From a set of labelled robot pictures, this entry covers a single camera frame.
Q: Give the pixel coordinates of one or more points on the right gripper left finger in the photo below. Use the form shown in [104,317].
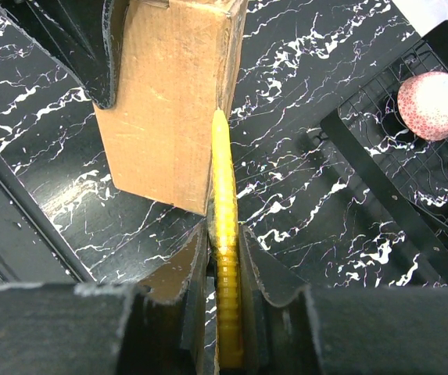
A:
[152,326]

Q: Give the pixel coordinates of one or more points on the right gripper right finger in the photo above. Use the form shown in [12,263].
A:
[291,327]

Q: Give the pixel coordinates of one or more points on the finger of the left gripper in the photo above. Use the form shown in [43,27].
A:
[84,37]

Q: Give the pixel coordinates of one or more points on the yellow black utility knife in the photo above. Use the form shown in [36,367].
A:
[225,225]

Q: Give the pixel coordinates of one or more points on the brown cardboard express box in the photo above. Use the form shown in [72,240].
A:
[179,63]

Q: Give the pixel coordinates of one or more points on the pink patterned bowl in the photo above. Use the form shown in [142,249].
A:
[423,105]

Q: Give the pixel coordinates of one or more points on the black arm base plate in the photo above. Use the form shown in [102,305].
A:
[31,249]

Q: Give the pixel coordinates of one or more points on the black wire dish rack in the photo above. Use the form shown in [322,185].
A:
[407,175]

